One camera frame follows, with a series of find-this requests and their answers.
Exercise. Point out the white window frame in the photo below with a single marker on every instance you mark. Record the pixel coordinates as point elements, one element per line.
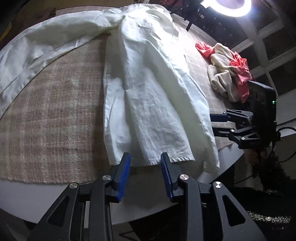
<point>256,39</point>

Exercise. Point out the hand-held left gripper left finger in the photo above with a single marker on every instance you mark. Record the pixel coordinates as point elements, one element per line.
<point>123,176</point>

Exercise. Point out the black tripod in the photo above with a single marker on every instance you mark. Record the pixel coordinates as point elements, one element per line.
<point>193,19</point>

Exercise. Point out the white linen shirt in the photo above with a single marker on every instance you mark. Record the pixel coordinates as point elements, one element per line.
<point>150,92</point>

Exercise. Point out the pink garment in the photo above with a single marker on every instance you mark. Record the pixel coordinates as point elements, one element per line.
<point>241,69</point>

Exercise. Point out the beige knit sweater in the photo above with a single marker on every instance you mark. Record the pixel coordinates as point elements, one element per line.
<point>222,78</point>

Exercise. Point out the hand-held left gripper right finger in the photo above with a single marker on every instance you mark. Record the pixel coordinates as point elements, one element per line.
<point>165,176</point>

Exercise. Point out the dark speckled cloth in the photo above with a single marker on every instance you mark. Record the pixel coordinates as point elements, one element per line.
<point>272,208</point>

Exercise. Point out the beige plaid blanket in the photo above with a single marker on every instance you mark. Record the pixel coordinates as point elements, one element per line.
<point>57,115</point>

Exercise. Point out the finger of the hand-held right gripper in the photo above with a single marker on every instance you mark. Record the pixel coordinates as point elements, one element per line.
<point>242,136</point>
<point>217,117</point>

